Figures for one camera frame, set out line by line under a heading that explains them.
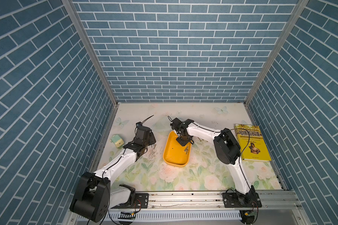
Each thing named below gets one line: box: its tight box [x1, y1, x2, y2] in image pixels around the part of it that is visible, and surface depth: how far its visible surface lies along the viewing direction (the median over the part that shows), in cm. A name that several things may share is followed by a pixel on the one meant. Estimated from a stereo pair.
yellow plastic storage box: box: [162, 130, 193, 168], surface depth 93 cm
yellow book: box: [234, 123, 272, 162], surface depth 96 cm
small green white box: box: [109, 134, 125, 149], surface depth 93 cm
